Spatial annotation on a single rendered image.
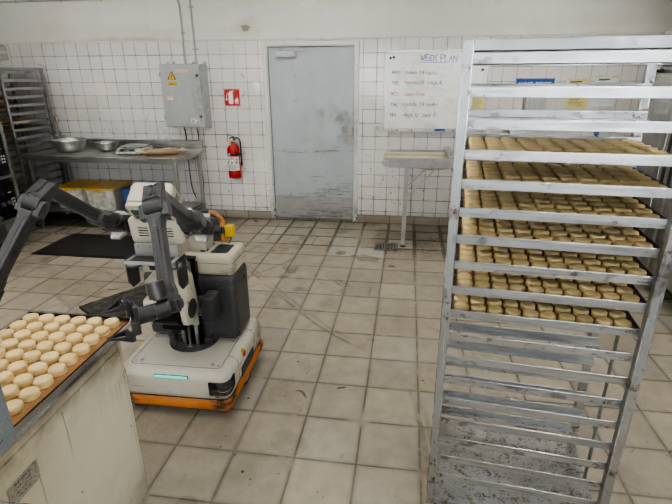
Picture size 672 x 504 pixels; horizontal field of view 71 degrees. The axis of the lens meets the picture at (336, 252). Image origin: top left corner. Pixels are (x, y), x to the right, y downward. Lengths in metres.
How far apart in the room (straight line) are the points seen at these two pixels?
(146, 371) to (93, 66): 4.71
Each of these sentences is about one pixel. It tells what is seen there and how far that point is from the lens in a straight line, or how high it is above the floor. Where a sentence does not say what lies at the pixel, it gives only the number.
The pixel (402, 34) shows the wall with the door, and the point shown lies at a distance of 5.65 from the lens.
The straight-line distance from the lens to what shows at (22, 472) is 1.62.
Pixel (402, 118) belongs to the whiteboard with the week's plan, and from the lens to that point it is 5.64.
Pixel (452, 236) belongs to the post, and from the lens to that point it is 1.54.
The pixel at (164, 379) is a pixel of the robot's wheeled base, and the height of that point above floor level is 0.23.
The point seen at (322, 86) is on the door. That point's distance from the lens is 5.75.
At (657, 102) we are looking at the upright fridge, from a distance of 4.84.
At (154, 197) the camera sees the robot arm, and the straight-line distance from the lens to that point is 1.89.
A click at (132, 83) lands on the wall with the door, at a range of 6.53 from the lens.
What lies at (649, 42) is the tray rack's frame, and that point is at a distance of 1.54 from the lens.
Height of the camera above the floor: 1.73
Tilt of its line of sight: 21 degrees down
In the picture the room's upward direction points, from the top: straight up
